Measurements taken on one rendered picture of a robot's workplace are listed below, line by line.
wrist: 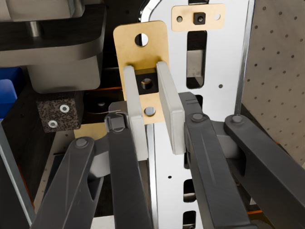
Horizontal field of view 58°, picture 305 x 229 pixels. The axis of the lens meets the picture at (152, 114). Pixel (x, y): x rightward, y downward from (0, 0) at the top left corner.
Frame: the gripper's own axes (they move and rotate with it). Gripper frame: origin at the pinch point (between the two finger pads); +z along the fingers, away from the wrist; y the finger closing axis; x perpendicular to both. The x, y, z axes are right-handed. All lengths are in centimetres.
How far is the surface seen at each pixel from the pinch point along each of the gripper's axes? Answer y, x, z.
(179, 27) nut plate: 7.2, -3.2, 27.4
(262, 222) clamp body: 28, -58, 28
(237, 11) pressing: 16.5, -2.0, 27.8
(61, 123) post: -11.6, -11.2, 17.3
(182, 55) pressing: 7.5, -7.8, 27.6
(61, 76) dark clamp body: -10.4, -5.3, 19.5
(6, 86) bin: -36, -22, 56
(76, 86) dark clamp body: -8.8, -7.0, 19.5
